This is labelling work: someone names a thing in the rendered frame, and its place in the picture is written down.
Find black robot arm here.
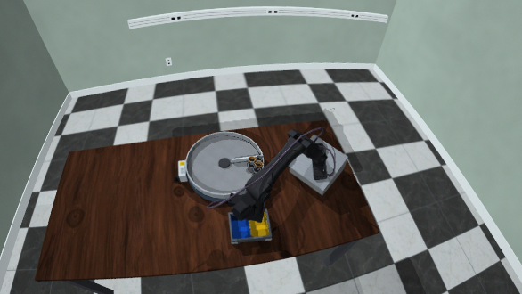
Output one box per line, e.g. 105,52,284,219
228,129,328,221

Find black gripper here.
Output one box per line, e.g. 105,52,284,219
245,202,265,223

